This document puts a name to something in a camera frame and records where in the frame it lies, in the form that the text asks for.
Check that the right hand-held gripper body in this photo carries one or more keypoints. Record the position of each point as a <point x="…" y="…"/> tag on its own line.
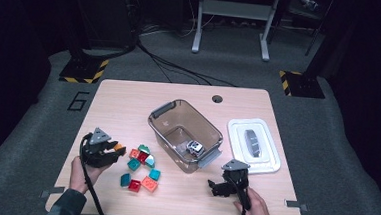
<point x="239" y="180"/>

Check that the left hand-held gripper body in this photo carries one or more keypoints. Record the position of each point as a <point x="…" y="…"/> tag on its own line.
<point x="95" y="155"/>

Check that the orange toy block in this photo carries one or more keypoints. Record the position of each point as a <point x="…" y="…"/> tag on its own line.
<point x="119" y="147"/>

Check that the salmon square toy block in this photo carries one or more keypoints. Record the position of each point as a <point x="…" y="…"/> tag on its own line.
<point x="134" y="153"/>

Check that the red toy block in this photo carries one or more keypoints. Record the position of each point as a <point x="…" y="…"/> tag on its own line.
<point x="142" y="157"/>
<point x="134" y="185"/>

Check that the green toy block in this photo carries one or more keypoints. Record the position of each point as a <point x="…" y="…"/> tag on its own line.
<point x="144" y="148"/>

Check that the light teal toy block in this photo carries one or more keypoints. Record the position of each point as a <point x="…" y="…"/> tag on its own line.
<point x="150" y="160"/>

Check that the white storage box lid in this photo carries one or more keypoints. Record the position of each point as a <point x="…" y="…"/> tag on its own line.
<point x="268" y="159"/>

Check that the white and black toy car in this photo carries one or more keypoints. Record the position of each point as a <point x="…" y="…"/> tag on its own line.
<point x="195" y="148"/>

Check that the salmon long toy block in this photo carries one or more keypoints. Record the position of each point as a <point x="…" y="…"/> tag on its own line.
<point x="149" y="184"/>

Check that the translucent grey storage box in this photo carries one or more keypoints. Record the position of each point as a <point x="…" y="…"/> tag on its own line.
<point x="177" y="120"/>

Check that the person's left hand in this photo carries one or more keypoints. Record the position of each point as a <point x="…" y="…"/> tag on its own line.
<point x="75" y="175"/>

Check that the person's right hand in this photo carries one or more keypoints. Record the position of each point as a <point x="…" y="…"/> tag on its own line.
<point x="259" y="212"/>

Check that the black hazard-striped stand base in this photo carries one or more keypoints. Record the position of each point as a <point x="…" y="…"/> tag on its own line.
<point x="80" y="70"/>
<point x="305" y="86"/>

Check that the black round table grommet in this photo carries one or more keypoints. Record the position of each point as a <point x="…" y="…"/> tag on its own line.
<point x="217" y="98"/>

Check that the black equipment cabinet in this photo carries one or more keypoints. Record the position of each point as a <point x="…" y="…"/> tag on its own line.
<point x="107" y="15"/>

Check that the grey device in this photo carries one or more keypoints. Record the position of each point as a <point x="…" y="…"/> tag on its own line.
<point x="310" y="3"/>

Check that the grey metal table bracket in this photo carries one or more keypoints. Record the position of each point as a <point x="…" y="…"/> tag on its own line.
<point x="296" y="204"/>
<point x="53" y="191"/>

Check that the grey metal desk frame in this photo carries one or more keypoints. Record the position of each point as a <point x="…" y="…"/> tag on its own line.
<point x="234" y="9"/>

